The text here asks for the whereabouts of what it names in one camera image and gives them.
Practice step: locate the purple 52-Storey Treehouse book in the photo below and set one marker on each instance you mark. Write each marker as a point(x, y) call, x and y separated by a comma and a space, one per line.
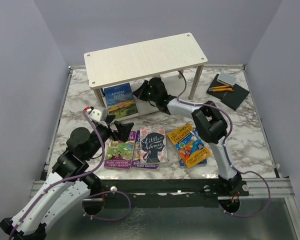
point(136, 159)

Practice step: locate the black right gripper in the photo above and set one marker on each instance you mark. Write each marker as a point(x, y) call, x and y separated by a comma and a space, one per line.
point(140, 92)

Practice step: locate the large black mat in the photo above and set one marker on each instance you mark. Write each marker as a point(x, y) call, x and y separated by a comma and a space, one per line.
point(220, 95)

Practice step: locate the small black mat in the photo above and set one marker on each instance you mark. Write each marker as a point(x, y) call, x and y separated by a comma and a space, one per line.
point(233, 101)

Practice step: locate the grey white box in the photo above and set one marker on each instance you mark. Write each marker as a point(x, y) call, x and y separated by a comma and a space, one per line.
point(226, 79)

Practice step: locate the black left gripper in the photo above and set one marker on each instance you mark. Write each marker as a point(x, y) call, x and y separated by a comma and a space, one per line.
point(124, 130)

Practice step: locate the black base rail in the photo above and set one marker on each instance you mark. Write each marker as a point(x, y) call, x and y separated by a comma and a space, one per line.
point(175, 193)

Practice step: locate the Animal Farm book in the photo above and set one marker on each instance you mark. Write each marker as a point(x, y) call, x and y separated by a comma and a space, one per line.
point(120, 101)

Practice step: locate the white two-tier shelf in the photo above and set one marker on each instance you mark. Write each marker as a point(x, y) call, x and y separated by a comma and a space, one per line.
point(152, 58)

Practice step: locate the Little Women book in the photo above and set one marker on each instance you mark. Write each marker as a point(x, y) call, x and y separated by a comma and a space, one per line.
point(153, 145)

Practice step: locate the blue treehouse book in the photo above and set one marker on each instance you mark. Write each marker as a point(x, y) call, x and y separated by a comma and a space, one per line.
point(192, 151)

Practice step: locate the yellow 130-Storey Treehouse book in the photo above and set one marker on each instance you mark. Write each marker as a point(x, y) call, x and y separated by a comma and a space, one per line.
point(177, 135)

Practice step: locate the purple green treehouse book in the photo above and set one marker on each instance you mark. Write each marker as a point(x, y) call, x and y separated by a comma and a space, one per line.
point(119, 154)

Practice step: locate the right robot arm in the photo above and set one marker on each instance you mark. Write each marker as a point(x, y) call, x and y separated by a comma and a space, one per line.
point(209, 122)

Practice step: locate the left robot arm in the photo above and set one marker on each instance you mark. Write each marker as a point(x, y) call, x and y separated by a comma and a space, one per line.
point(69, 182)

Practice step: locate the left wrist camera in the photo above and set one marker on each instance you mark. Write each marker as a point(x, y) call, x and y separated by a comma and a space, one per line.
point(97, 114)

